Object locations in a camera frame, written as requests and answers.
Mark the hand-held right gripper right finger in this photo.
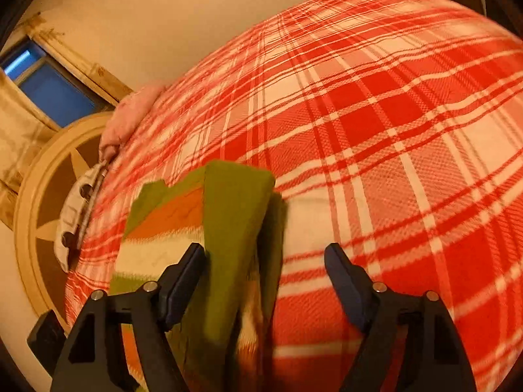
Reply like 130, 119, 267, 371
325, 243, 477, 392

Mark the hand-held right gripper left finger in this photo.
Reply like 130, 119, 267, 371
50, 243, 206, 392

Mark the green striped sweater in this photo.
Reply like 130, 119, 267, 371
108, 160, 289, 392

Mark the black box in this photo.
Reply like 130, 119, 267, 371
27, 309, 67, 376

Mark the red plaid bed sheet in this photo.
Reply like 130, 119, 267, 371
65, 0, 523, 392

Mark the beige wooden headboard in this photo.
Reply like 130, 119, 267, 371
13, 111, 115, 331

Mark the pink pillow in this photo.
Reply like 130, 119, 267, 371
99, 84, 166, 162

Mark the window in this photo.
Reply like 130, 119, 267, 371
0, 39, 105, 128

